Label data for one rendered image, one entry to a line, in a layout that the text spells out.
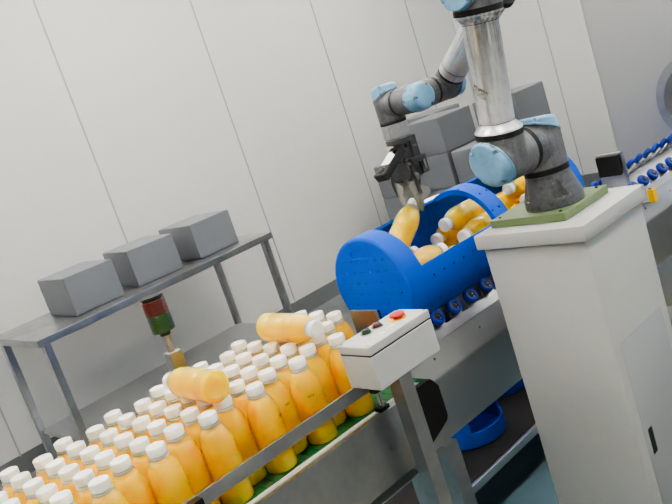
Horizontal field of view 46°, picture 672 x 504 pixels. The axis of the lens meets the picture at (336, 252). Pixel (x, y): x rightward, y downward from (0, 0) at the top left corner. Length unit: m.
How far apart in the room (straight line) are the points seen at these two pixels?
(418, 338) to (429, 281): 0.34
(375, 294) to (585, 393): 0.59
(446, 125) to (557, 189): 3.83
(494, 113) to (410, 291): 0.49
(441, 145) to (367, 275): 3.77
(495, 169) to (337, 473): 0.79
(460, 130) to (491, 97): 4.05
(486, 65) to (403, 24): 5.68
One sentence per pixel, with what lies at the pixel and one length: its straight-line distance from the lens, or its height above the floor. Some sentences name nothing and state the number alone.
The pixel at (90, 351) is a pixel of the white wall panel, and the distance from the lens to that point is 5.37.
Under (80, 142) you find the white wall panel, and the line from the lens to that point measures 5.44.
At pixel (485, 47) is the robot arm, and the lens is 1.89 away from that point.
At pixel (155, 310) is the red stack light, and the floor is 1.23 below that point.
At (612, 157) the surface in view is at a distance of 3.06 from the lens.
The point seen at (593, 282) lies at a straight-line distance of 1.96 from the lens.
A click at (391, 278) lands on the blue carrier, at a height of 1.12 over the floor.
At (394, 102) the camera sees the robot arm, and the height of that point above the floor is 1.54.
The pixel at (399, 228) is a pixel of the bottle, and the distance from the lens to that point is 2.18.
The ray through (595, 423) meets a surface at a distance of 2.17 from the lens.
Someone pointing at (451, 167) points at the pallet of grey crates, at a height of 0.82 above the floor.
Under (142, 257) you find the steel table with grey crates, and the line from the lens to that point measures 4.69.
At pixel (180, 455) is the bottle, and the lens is 1.63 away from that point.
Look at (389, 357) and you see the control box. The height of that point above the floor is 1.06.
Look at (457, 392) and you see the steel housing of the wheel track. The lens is 2.20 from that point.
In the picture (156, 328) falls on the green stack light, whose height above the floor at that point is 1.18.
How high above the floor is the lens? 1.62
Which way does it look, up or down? 11 degrees down
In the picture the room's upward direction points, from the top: 18 degrees counter-clockwise
